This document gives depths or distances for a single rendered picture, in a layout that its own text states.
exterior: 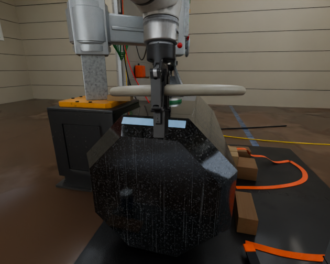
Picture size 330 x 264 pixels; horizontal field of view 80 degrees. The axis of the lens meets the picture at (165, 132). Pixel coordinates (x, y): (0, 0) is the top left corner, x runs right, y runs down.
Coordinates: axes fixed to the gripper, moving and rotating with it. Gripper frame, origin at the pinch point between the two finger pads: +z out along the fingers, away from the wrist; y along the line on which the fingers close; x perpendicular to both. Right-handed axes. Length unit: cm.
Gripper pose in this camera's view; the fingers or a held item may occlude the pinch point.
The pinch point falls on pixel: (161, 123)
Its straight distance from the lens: 53.9
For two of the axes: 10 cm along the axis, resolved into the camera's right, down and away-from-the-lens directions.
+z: 0.0, 9.8, 1.8
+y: 2.1, -1.8, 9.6
